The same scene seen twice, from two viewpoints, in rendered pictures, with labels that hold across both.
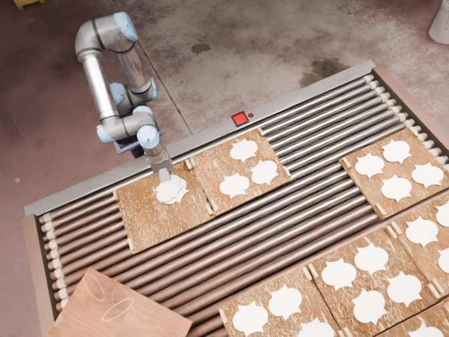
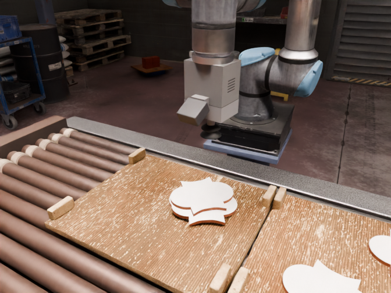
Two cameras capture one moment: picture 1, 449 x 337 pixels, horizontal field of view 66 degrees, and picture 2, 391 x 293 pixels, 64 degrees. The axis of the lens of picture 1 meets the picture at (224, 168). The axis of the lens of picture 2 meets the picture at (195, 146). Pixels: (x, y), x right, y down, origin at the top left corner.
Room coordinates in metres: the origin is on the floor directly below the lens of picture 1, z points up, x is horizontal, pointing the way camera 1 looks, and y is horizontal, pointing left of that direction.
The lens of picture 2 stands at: (0.33, -0.12, 1.40)
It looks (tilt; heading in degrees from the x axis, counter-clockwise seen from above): 28 degrees down; 44
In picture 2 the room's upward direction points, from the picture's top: straight up
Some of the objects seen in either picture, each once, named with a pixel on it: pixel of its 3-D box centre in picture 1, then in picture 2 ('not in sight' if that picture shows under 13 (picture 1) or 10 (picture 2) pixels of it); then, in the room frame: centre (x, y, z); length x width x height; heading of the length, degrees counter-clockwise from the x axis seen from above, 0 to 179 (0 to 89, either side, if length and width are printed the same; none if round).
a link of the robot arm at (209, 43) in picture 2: (154, 151); (211, 40); (0.77, 0.26, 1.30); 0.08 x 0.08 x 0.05
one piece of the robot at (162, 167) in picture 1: (160, 165); (203, 86); (0.75, 0.26, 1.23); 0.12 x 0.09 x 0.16; 8
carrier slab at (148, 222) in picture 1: (162, 204); (168, 209); (0.70, 0.33, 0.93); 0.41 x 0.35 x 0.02; 105
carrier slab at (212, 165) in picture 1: (238, 169); (368, 280); (0.82, -0.07, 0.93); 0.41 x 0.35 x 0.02; 106
